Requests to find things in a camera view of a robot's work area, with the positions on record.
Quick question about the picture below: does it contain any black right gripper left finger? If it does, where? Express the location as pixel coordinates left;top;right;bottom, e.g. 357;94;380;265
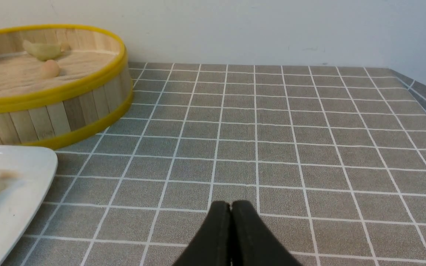
173;201;231;266

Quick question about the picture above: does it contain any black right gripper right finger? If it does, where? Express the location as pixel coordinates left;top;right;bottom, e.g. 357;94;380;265
231;200;302;266

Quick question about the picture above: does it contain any white square plate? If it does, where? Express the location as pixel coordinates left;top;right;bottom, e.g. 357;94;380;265
0;145;58;265

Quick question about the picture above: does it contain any grey checked tablecloth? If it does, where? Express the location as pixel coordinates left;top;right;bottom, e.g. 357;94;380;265
3;62;426;266

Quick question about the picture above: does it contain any yellow-rimmed bamboo steamer basket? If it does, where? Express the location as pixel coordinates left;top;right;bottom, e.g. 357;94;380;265
0;24;134;149

